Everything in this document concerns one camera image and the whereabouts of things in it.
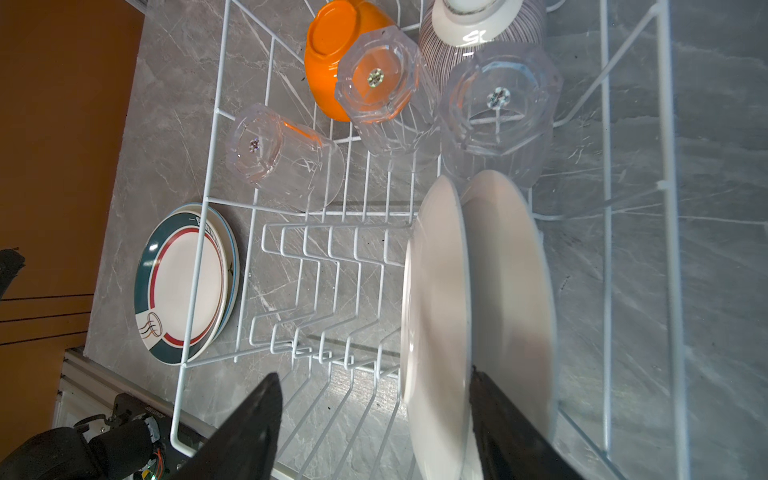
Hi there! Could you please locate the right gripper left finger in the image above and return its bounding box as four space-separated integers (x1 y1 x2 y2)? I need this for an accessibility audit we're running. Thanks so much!
172 372 283 479

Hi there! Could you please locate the white wire dish rack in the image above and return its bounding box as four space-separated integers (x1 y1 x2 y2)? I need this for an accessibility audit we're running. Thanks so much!
176 1 692 479

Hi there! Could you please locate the green red rimmed plate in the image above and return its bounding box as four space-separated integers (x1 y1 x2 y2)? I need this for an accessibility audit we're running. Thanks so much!
134 204 236 365

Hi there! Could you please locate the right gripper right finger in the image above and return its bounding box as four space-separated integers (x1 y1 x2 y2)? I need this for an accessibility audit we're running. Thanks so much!
469 369 582 479

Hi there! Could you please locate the clear faceted glass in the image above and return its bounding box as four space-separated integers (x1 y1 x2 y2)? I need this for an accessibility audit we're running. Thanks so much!
335 26 440 171

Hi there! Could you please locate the clear plastic cup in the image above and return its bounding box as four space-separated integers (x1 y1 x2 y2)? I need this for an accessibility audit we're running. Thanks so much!
226 103 346 212

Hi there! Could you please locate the large clear glass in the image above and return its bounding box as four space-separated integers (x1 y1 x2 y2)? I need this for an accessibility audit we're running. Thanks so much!
438 42 563 190

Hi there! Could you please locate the plain white plate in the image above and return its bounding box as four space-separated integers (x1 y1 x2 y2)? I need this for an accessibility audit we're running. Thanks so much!
461 170 558 440

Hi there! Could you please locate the orange bowl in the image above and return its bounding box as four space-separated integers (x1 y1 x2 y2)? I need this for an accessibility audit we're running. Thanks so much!
304 0 395 122

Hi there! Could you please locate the dark green rimmed plate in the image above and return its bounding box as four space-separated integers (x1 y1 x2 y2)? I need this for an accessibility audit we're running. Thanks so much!
400 176 471 479

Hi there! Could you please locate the striped bowl white base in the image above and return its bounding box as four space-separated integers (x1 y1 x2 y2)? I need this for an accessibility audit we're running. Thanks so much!
418 0 547 89

